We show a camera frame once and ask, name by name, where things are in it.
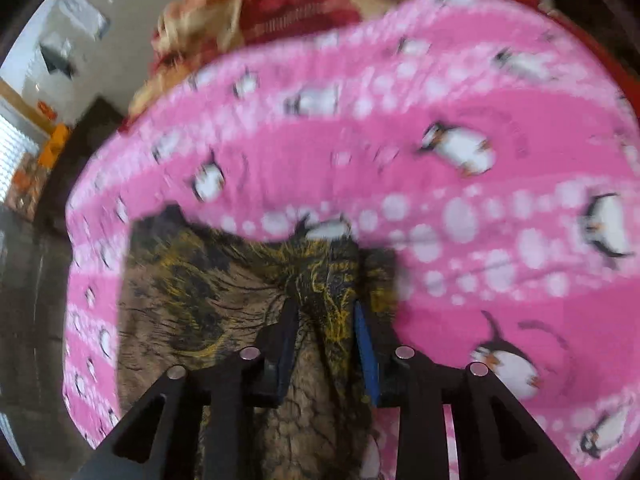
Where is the dark wooden side table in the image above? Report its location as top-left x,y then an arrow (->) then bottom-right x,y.
34,96 -> 124,237

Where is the pink penguin blanket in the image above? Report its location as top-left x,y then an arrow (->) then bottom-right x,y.
63,0 -> 639,479

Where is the white wall paper notice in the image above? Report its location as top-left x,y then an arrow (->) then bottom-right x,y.
58,0 -> 111,40

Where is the brown patterned cloth garment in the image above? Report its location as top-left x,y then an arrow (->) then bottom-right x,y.
116,206 -> 397,479

